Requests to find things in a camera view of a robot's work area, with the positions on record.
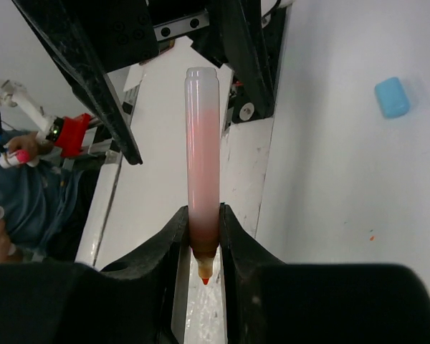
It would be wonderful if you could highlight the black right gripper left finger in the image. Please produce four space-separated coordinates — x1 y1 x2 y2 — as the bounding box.
0 207 189 343

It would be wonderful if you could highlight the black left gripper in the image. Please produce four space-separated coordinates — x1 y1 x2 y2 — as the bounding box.
14 0 274 165

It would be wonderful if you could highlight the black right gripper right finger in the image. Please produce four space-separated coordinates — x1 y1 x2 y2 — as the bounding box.
219 204 430 343

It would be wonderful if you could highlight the pink pencil-shaped highlighter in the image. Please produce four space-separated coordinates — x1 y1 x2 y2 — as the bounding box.
185 67 220 285

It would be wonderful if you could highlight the person in blue shirt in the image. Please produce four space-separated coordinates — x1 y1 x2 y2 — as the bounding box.
0 161 99 263

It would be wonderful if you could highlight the blue eraser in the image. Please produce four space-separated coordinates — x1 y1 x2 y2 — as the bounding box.
374 77 411 119

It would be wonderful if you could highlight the red white teleoperation handle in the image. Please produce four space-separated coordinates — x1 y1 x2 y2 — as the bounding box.
0 79 92 158

